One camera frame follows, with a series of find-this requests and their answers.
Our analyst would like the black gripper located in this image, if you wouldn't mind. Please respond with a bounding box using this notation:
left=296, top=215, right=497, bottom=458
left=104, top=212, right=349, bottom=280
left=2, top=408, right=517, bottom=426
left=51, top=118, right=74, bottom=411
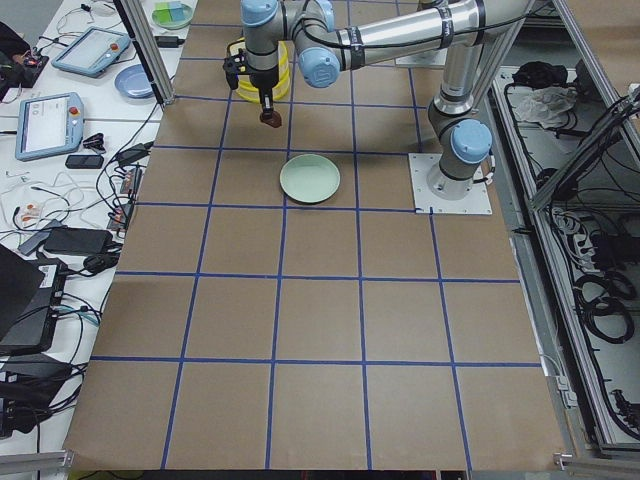
left=223, top=48, right=278, bottom=118

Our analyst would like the yellow steamer basket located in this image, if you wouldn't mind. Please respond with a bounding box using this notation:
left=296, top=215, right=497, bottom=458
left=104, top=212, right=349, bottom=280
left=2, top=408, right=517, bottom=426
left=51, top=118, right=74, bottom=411
left=235, top=37, right=289, bottom=81

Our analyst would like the brown bun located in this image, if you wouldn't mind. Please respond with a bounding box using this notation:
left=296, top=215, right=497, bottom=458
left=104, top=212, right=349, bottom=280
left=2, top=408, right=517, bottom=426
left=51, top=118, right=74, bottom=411
left=260, top=111, right=282, bottom=128

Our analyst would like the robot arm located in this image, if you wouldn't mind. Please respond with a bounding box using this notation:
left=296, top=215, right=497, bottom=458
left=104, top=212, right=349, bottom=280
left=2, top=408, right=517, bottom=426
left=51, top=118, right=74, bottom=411
left=223, top=1, right=532, bottom=198

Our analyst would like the light green plate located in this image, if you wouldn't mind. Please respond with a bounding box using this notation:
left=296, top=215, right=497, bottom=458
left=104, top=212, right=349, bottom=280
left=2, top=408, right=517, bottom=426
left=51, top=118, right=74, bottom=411
left=279, top=154, right=341, bottom=204

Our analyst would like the black power adapter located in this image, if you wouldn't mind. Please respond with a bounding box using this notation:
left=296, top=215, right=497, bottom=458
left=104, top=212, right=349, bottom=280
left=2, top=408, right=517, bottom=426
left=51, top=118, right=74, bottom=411
left=154, top=35, right=185, bottom=49

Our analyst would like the blue sponge block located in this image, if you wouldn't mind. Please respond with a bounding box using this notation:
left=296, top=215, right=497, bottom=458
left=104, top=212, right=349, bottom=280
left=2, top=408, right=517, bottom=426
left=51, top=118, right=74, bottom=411
left=167, top=1, right=184, bottom=22

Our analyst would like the green glass bowl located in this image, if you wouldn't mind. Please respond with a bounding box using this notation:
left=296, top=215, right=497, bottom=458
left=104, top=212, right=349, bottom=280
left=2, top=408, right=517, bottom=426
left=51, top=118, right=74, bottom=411
left=151, top=1, right=194, bottom=30

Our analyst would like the green sponge block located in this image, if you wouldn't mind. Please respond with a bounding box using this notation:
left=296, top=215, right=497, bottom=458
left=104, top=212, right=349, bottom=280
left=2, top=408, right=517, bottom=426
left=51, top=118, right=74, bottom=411
left=152, top=2, right=171, bottom=26

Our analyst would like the blue plate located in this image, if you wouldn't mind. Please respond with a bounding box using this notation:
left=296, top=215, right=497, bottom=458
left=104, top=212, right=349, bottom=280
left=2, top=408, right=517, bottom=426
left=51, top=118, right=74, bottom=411
left=114, top=64, right=154, bottom=99

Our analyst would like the teach pendant far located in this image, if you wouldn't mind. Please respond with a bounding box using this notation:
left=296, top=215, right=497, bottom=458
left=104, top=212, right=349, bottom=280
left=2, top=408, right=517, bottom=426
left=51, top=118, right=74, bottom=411
left=52, top=27, right=131, bottom=78

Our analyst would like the teach pendant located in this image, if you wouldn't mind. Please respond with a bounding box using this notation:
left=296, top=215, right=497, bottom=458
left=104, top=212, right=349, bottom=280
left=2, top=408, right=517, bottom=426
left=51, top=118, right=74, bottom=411
left=52, top=27, right=131, bottom=78
left=15, top=92, right=84, bottom=162

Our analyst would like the black phone on desk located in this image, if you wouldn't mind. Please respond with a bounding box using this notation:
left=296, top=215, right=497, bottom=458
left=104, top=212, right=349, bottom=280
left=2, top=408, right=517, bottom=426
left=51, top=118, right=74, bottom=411
left=65, top=154, right=104, bottom=170

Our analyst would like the teach pendant near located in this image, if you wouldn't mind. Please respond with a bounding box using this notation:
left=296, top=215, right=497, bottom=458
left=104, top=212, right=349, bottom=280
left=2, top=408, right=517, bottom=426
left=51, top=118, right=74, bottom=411
left=15, top=92, right=84, bottom=162

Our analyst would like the black power brick large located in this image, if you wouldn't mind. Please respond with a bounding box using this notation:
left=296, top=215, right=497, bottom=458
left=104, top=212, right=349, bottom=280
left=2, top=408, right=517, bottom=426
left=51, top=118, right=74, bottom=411
left=43, top=228, right=112, bottom=255

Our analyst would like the white crumpled cloth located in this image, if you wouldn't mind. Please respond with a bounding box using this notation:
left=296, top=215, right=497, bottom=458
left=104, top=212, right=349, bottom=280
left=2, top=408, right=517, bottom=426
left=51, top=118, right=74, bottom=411
left=514, top=86, right=578, bottom=129

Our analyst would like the black laptop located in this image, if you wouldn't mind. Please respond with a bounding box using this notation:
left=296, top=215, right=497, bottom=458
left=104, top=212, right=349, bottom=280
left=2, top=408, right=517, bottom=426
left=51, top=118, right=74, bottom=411
left=1, top=247, right=67, bottom=356

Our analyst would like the aluminium frame post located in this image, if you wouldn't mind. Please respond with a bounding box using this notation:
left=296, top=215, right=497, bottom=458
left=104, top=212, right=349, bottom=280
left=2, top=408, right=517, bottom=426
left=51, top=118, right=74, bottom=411
left=114, top=0, right=175, bottom=107

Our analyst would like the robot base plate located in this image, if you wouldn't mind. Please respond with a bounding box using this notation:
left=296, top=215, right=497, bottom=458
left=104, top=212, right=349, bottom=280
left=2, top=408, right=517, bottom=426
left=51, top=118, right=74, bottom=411
left=394, top=50, right=447, bottom=70
left=408, top=153, right=493, bottom=216

